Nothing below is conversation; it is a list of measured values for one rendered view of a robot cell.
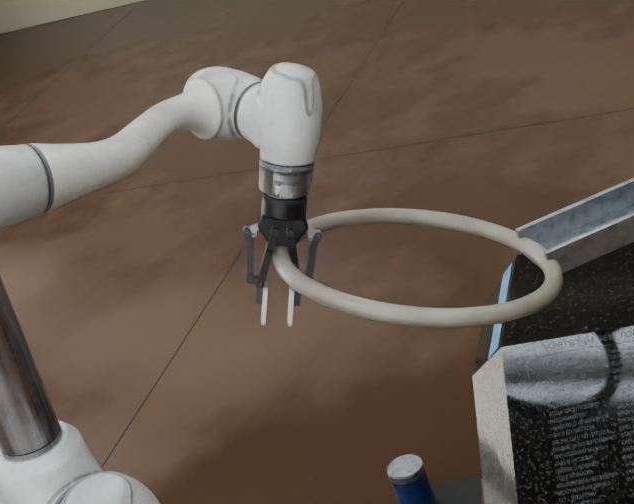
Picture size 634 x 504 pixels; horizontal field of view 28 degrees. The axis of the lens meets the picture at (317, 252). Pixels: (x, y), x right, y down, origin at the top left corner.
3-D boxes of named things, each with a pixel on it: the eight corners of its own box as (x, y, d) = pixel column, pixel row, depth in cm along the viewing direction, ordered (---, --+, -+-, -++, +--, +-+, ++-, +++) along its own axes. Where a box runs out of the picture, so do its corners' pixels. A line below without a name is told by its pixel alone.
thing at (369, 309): (487, 215, 242) (488, 200, 241) (616, 318, 199) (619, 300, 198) (240, 228, 227) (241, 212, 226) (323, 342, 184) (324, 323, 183)
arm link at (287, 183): (316, 169, 202) (313, 204, 204) (313, 153, 210) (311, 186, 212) (259, 165, 201) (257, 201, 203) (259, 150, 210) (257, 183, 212)
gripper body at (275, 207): (259, 198, 204) (256, 251, 207) (311, 200, 204) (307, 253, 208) (259, 183, 211) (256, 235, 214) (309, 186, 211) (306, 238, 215)
